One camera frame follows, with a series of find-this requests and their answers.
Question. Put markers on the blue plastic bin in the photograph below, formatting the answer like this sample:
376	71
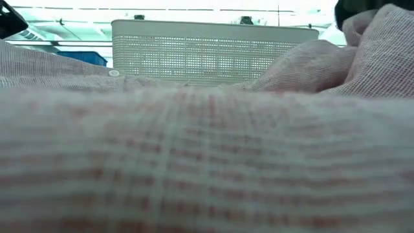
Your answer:
81	57

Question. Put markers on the white perforated plastic basket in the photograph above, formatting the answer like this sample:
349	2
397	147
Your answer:
210	55

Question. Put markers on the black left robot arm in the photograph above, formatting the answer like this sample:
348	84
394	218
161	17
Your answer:
9	22

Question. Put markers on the pink checked shirt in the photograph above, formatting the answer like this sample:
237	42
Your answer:
207	145

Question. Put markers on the black round ceiling fixture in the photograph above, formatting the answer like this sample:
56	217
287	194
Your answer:
139	17
246	20

